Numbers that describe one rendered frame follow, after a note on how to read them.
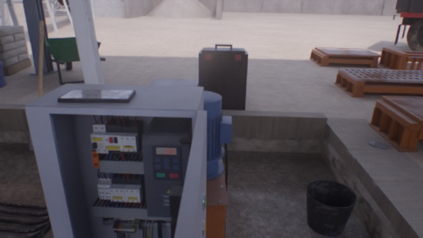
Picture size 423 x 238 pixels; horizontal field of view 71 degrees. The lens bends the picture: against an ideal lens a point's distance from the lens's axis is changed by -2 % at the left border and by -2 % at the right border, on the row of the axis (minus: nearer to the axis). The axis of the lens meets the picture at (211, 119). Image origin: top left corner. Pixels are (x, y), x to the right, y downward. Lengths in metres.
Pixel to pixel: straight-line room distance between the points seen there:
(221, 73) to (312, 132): 1.13
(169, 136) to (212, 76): 2.48
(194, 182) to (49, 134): 0.48
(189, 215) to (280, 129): 2.87
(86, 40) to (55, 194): 0.69
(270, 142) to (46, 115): 2.68
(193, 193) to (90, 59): 1.05
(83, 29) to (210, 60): 2.00
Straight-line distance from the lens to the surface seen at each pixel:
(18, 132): 3.88
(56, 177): 0.86
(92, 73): 1.38
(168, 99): 0.76
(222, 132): 1.54
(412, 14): 8.63
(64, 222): 0.94
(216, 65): 3.18
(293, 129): 3.23
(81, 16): 1.35
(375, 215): 2.33
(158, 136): 0.76
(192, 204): 0.38
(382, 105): 3.27
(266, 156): 3.18
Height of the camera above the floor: 1.48
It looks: 21 degrees down
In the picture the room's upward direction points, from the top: 1 degrees clockwise
